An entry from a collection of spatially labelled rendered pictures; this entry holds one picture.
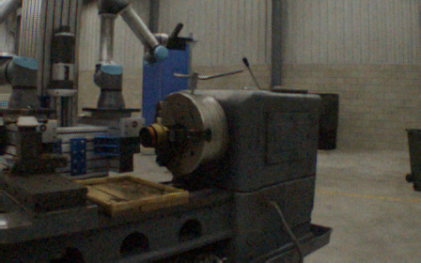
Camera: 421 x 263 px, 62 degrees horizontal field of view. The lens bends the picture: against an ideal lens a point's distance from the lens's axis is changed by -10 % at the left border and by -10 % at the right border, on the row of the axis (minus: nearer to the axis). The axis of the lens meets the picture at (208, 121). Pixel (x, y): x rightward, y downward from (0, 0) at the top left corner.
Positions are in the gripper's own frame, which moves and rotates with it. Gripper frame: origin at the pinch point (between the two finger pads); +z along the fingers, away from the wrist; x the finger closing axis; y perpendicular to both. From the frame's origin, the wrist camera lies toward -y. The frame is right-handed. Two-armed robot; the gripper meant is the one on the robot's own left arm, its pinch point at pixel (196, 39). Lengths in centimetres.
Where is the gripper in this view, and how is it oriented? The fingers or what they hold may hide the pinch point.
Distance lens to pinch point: 239.6
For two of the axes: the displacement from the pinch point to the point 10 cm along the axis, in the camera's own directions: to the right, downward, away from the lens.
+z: 8.7, 0.0, 5.0
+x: 4.9, 1.9, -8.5
